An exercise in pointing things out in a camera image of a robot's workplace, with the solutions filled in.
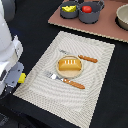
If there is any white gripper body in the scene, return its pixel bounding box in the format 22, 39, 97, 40
0, 62, 24, 97

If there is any small grey pot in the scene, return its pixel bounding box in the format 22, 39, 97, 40
60, 1, 78, 19

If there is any yellow toy piece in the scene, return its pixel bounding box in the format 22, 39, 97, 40
62, 5, 76, 12

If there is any large grey pot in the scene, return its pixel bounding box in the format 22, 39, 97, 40
78, 0, 104, 24

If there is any red tomato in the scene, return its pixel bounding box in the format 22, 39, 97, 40
82, 6, 92, 13

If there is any yellow butter box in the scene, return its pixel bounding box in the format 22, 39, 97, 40
18, 73, 26, 83

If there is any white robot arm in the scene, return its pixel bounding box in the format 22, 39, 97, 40
0, 0, 24, 99

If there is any bread loaf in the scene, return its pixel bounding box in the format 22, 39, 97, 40
59, 59, 81, 71

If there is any round wooden plate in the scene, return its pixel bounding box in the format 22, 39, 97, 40
56, 55, 83, 78

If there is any white woven placemat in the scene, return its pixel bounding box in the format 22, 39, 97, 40
14, 31, 115, 128

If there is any beige bowl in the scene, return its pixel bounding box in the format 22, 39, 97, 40
116, 4, 128, 30

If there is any fork with wooden handle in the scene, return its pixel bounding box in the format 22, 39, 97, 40
44, 71, 85, 89

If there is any knife with wooden handle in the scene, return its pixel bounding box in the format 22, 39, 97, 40
59, 49, 98, 63

